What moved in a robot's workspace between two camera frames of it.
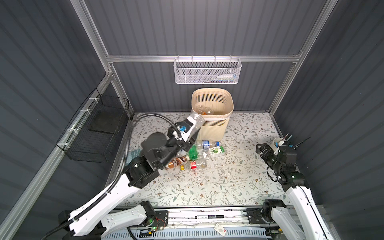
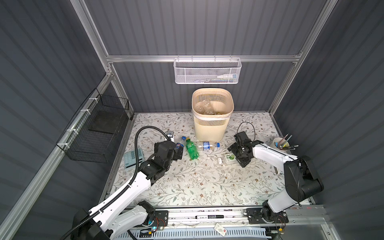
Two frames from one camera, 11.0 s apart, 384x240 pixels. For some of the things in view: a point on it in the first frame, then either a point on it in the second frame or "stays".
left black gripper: (186, 145) to (177, 153)
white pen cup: (277, 142) stays
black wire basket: (93, 133) stays
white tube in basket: (227, 76) stays
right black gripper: (270, 151) to (233, 147)
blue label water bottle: (207, 144) stays
